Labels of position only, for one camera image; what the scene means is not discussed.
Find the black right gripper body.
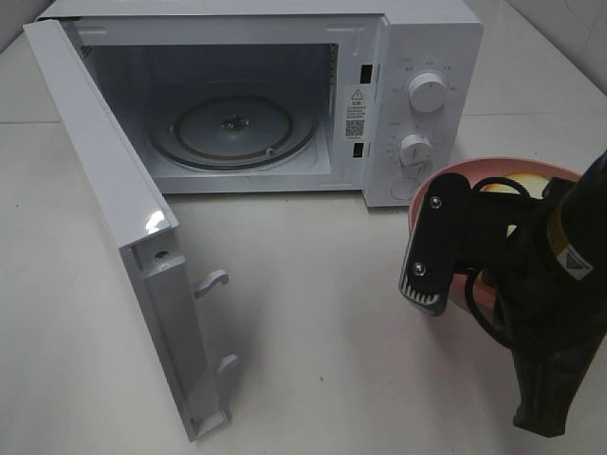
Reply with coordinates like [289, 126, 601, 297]
[465, 177, 593, 332]

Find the toast lettuce sandwich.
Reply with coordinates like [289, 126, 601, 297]
[481, 173, 548, 199]

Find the pink round plate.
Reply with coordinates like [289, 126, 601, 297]
[408, 157, 581, 313]

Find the round white door-release button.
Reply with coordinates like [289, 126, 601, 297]
[391, 177, 420, 204]

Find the white microwave door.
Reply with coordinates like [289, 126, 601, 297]
[24, 20, 238, 441]

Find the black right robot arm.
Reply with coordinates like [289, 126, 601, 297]
[464, 155, 606, 437]

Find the lower white timer knob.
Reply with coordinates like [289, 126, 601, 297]
[398, 134, 432, 167]

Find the upper white power knob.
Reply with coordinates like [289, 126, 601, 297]
[408, 71, 447, 114]

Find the white warning label sticker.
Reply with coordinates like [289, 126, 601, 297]
[342, 84, 373, 142]

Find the glass microwave turntable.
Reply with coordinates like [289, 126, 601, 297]
[146, 80, 319, 172]

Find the white microwave oven body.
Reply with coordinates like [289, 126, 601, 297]
[33, 1, 483, 208]

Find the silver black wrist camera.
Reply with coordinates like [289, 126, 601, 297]
[398, 173, 471, 316]

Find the black camera cable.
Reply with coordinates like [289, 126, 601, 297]
[462, 175, 537, 350]

